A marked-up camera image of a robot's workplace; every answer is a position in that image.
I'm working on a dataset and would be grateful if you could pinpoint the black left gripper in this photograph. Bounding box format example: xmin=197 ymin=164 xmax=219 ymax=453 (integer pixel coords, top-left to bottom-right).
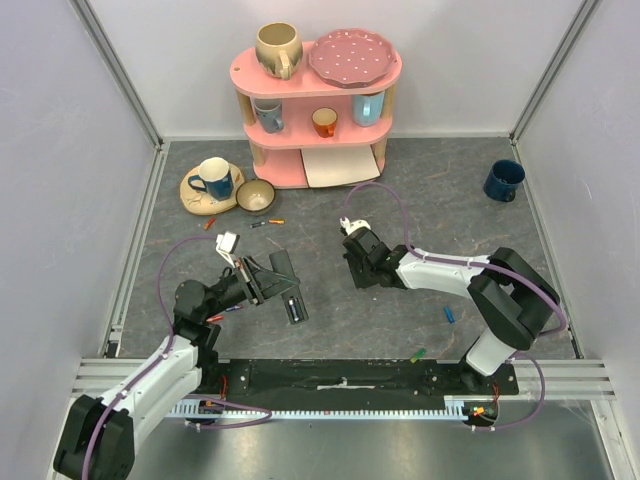
xmin=203 ymin=254 xmax=300 ymax=320

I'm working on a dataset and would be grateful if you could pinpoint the black remote control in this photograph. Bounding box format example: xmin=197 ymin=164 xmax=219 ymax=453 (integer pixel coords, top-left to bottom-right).
xmin=269 ymin=250 xmax=309 ymax=325

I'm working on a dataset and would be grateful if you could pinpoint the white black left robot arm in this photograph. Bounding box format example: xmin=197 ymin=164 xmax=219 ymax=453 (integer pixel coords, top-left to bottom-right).
xmin=53 ymin=250 xmax=301 ymax=479

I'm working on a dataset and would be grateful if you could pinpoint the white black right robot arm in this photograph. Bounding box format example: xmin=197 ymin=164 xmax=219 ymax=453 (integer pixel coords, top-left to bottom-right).
xmin=340 ymin=218 xmax=566 ymax=394

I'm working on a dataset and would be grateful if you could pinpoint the brown beige bowl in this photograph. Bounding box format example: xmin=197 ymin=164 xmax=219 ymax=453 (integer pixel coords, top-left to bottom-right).
xmin=236 ymin=179 xmax=276 ymax=215

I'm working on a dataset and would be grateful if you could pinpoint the red battery near coaster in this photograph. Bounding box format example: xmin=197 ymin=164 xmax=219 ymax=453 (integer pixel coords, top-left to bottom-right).
xmin=204 ymin=217 xmax=216 ymax=230

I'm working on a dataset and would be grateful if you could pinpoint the blue battery right side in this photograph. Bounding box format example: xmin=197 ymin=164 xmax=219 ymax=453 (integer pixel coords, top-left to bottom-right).
xmin=444 ymin=306 xmax=455 ymax=324

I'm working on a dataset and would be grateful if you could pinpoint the green yellow battery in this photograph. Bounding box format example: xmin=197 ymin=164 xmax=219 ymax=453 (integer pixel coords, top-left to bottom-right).
xmin=410 ymin=348 xmax=426 ymax=363

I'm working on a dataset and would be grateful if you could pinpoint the white flat board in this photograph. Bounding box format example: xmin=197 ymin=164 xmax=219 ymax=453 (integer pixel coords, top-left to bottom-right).
xmin=301 ymin=145 xmax=381 ymax=188

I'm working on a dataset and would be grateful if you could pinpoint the beige round coaster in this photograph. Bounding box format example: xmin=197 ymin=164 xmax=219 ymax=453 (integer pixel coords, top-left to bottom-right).
xmin=179 ymin=164 xmax=245 ymax=216

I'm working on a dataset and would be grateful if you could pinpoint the navy white mug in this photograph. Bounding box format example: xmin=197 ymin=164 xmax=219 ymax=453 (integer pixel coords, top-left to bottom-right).
xmin=187 ymin=157 xmax=233 ymax=201

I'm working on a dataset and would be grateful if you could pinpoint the dark blue cup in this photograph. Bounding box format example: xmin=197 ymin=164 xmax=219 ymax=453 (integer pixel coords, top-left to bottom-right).
xmin=483 ymin=159 xmax=526 ymax=203

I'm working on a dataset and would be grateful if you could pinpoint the small orange cup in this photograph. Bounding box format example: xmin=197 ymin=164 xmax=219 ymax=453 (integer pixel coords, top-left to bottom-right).
xmin=311 ymin=107 xmax=338 ymax=138

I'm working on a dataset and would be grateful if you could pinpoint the light blue mug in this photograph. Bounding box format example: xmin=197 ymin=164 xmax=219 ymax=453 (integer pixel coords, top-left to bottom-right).
xmin=352 ymin=91 xmax=385 ymax=127

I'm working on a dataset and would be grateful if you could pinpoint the pink three-tier shelf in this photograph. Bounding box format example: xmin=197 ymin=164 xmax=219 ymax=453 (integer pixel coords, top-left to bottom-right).
xmin=230 ymin=48 xmax=402 ymax=189

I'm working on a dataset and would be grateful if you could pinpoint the grey blue mug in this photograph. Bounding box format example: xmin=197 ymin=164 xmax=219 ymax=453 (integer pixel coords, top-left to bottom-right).
xmin=253 ymin=98 xmax=284 ymax=134

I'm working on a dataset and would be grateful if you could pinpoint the pink dotted plate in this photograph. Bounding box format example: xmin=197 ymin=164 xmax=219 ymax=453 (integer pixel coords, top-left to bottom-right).
xmin=308 ymin=28 xmax=397 ymax=88

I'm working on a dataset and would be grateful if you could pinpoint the beige ceramic mug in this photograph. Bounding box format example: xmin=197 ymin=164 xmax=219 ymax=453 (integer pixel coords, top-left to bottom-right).
xmin=255 ymin=22 xmax=304 ymax=81

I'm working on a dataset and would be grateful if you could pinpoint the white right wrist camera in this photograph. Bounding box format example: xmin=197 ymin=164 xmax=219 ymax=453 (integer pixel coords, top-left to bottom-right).
xmin=339 ymin=217 xmax=371 ymax=237

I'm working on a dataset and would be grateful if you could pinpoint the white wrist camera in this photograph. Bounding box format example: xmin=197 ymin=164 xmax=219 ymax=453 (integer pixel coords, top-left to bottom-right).
xmin=339 ymin=217 xmax=371 ymax=237
xmin=215 ymin=231 xmax=240 ymax=269

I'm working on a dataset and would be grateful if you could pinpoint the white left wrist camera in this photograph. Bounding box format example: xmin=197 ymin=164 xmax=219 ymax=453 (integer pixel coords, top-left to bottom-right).
xmin=215 ymin=231 xmax=240 ymax=269

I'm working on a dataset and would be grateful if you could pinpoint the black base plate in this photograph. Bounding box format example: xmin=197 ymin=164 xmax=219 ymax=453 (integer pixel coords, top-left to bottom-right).
xmin=196 ymin=359 xmax=519 ymax=412

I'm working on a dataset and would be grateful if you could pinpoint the white slotted cable duct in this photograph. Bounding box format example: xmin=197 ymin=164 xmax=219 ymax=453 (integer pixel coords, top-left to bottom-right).
xmin=167 ymin=394 xmax=501 ymax=420

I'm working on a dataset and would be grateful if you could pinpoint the aluminium frame rail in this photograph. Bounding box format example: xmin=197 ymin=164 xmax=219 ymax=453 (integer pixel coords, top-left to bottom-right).
xmin=71 ymin=358 xmax=616 ymax=401

